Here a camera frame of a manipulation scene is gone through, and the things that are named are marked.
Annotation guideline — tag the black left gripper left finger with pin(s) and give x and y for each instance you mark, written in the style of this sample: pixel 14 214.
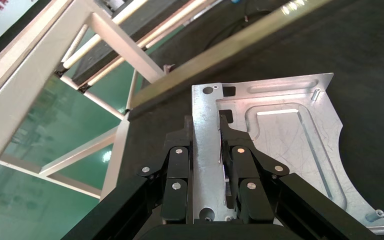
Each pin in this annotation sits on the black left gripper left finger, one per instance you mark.
pixel 175 172

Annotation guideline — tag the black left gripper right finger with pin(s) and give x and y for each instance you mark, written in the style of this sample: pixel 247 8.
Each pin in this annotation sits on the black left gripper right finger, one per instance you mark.
pixel 248 172

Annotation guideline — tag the silver sheet metal bracket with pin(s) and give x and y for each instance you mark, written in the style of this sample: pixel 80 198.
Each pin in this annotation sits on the silver sheet metal bracket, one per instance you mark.
pixel 278 139

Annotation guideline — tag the brass mat edge strip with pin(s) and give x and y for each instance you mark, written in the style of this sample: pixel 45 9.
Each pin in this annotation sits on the brass mat edge strip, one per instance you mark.
pixel 228 49

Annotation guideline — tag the white tube rack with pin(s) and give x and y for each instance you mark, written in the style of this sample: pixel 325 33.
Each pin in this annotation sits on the white tube rack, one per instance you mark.
pixel 178 22

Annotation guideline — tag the dark rubber work mat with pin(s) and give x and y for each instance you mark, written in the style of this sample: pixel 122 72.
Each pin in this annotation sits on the dark rubber work mat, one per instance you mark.
pixel 361 49

